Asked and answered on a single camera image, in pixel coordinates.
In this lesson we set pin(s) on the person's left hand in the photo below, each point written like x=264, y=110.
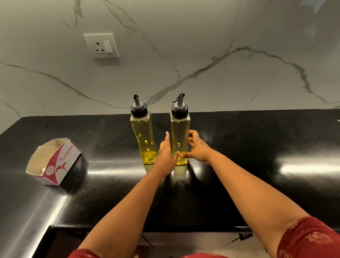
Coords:
x=164, y=159

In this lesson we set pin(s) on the person's right hand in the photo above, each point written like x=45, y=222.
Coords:
x=199, y=150

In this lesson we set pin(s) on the person's right thumb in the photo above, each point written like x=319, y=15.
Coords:
x=187, y=155

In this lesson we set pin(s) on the person's left thumb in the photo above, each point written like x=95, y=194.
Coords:
x=176, y=157

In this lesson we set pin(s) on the oil bottle with spout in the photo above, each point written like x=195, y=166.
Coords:
x=143, y=138
x=180, y=138

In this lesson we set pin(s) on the person's right forearm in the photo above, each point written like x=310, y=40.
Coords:
x=255, y=202

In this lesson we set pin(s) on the person's left forearm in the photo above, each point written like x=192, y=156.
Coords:
x=127, y=212

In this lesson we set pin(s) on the oil bottle with closed spout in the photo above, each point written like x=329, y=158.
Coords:
x=143, y=138

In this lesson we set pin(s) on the red and white tissue box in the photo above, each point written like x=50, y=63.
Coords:
x=53, y=160

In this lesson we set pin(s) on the red patterned sleeve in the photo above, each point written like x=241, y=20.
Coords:
x=305, y=239

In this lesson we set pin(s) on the white wall power socket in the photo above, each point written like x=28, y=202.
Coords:
x=101, y=45

